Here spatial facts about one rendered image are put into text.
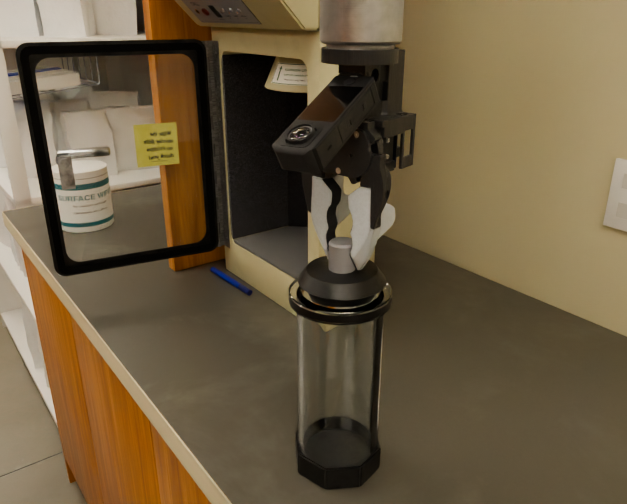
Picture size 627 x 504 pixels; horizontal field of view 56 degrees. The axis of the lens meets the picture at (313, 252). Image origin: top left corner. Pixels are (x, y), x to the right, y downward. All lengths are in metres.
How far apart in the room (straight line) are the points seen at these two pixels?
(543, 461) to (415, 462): 0.15
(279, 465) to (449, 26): 0.89
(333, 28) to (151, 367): 0.58
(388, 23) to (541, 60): 0.62
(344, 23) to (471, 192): 0.76
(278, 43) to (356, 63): 0.41
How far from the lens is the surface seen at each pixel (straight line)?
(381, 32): 0.54
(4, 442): 2.48
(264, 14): 0.88
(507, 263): 1.23
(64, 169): 1.08
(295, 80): 0.96
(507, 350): 0.99
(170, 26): 1.15
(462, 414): 0.83
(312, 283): 0.58
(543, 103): 1.13
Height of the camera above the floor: 1.43
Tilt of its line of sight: 22 degrees down
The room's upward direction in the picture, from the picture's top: straight up
